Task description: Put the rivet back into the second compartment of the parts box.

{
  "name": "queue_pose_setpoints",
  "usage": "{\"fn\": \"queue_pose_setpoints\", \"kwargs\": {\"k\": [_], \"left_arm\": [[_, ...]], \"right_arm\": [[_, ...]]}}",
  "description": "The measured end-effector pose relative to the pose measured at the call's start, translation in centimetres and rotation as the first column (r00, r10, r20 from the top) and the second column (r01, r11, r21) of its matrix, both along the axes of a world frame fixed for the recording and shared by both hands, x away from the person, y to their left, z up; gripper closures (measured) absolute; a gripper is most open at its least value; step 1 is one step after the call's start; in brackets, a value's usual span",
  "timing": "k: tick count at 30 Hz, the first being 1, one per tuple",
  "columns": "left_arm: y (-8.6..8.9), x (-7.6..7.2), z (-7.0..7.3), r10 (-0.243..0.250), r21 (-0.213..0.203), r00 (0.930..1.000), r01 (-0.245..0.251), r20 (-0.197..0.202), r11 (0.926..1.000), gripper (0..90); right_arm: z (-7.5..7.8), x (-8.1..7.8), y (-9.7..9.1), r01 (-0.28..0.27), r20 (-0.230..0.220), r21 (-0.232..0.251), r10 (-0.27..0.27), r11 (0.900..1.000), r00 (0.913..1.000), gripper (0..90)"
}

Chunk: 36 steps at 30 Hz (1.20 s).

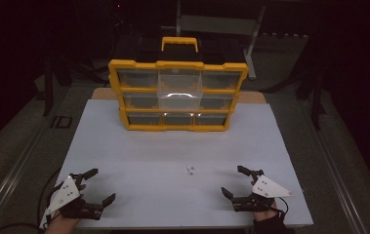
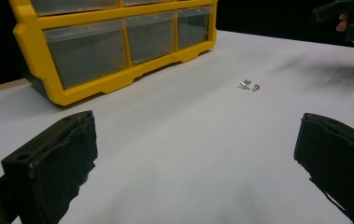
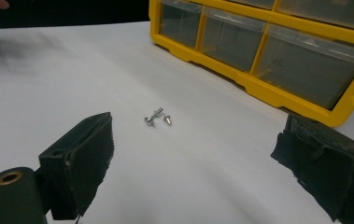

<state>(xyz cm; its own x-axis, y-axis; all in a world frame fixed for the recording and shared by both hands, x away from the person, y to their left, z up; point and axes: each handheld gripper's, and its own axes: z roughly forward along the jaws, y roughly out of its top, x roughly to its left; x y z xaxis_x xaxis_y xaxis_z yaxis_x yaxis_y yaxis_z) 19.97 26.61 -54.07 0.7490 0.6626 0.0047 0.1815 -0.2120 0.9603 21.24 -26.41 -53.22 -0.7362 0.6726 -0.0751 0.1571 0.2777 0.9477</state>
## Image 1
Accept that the metal floor rail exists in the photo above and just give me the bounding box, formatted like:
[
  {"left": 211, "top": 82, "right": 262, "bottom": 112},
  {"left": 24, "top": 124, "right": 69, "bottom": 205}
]
[
  {"left": 301, "top": 97, "right": 367, "bottom": 234},
  {"left": 0, "top": 128, "right": 60, "bottom": 234}
]

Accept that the set of clear plastic drawers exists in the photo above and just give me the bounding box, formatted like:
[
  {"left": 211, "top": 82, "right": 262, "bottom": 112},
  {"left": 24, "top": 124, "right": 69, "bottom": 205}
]
[{"left": 117, "top": 68, "right": 243, "bottom": 127}]

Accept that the person's right hand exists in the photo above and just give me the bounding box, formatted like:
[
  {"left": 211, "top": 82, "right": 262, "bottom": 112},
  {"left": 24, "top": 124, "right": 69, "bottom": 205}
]
[{"left": 253, "top": 202, "right": 278, "bottom": 223}]

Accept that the white table mat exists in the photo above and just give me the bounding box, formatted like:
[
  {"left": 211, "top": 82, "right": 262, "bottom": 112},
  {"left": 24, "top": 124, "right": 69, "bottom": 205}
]
[{"left": 39, "top": 98, "right": 314, "bottom": 229}]

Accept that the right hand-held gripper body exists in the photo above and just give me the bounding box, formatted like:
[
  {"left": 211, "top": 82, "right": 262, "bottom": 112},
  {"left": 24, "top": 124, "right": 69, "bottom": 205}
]
[{"left": 231, "top": 175, "right": 293, "bottom": 213}]

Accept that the yellow black organizer cabinet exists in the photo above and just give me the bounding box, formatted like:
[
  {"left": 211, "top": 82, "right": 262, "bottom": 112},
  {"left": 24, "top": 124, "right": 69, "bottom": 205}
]
[{"left": 107, "top": 36, "right": 250, "bottom": 133}]

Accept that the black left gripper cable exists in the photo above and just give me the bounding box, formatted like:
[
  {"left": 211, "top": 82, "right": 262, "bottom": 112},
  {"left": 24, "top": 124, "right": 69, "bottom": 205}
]
[{"left": 0, "top": 167, "right": 63, "bottom": 234}]

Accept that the black stand leg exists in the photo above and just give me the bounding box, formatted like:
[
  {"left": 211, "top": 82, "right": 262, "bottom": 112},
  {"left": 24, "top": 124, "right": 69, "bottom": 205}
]
[
  {"left": 298, "top": 35, "right": 327, "bottom": 131},
  {"left": 42, "top": 57, "right": 58, "bottom": 117}
]

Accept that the grey metal stand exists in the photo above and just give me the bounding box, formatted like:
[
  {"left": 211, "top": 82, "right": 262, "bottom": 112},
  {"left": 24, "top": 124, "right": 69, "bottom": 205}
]
[{"left": 161, "top": 0, "right": 268, "bottom": 81}]

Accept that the person's left hand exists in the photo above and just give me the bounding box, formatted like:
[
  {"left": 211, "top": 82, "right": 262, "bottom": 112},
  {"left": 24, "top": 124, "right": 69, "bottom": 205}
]
[{"left": 43, "top": 214, "right": 82, "bottom": 234}]

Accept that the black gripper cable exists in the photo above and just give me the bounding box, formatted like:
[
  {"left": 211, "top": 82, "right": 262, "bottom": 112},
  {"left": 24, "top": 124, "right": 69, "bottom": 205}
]
[
  {"left": 0, "top": 167, "right": 63, "bottom": 234},
  {"left": 274, "top": 194, "right": 290, "bottom": 219}
]

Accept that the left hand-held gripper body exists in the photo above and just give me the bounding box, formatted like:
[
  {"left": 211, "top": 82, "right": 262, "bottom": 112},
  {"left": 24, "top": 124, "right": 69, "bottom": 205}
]
[{"left": 44, "top": 175, "right": 105, "bottom": 221}]

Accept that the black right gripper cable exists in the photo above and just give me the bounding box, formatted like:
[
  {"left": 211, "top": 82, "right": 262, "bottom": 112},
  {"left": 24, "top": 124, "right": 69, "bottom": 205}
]
[{"left": 274, "top": 194, "right": 290, "bottom": 219}]

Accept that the clear plastic organizer drawer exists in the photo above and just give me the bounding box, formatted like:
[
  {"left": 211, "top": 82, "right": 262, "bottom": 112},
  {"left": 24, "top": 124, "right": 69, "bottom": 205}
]
[{"left": 156, "top": 68, "right": 204, "bottom": 112}]

